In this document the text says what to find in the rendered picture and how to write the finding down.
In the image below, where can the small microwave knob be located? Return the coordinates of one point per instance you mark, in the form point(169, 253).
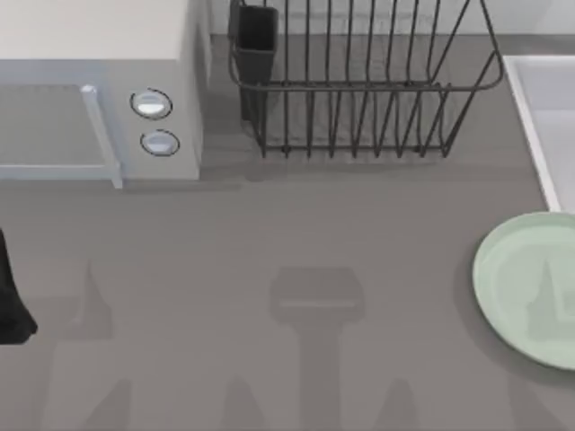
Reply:
point(160, 143)

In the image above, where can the pale microwave oven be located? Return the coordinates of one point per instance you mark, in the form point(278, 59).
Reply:
point(179, 112)

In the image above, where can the large microwave knob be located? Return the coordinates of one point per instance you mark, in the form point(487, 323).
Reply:
point(151, 104)

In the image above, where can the black cutlery holder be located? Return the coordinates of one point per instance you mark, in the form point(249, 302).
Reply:
point(253, 40)

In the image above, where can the pale green plate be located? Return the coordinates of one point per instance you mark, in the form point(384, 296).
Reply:
point(507, 287)

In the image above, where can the microwave door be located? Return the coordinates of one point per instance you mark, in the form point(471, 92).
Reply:
point(45, 130)

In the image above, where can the white sink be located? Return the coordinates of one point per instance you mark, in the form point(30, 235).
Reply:
point(545, 112)

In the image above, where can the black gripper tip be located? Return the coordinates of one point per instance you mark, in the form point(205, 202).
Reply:
point(10, 310)

